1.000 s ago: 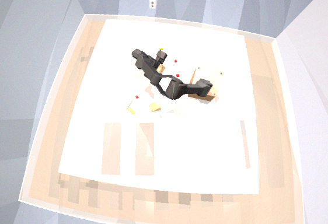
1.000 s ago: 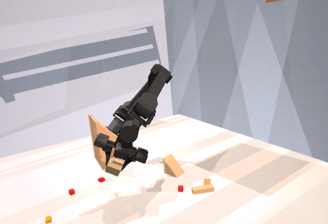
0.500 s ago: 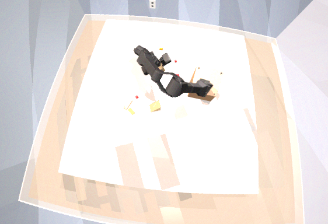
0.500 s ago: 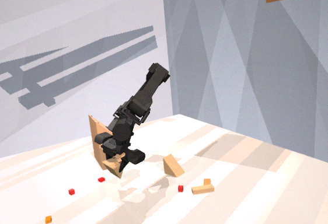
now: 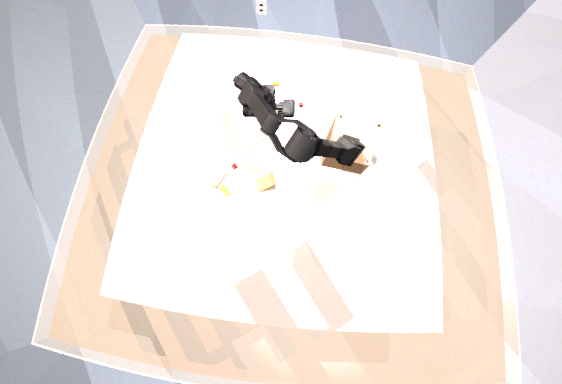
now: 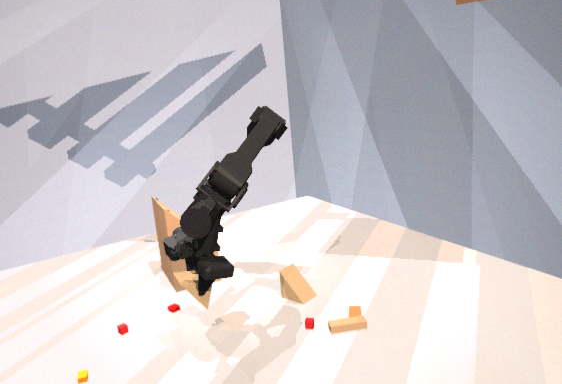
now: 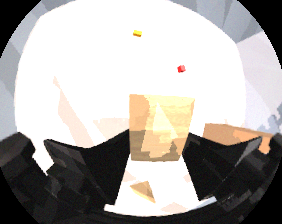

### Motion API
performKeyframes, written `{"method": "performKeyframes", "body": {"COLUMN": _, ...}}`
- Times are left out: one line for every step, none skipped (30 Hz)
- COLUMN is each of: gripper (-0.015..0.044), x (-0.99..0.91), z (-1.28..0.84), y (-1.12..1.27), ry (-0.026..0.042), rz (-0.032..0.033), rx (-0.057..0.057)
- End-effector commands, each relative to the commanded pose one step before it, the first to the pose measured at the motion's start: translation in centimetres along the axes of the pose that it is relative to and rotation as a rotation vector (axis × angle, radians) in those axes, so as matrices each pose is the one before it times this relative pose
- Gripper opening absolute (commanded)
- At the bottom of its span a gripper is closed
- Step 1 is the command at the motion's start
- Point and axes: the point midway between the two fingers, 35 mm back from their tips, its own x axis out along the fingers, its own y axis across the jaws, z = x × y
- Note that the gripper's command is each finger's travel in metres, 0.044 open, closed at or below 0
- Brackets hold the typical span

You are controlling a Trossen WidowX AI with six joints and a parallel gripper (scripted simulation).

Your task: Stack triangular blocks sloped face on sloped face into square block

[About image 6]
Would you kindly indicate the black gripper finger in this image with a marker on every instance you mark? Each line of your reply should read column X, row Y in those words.
column 203, row 285
column 191, row 262

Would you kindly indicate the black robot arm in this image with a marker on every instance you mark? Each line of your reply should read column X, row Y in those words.
column 227, row 179

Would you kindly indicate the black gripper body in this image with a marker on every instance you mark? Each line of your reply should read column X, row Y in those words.
column 210, row 266

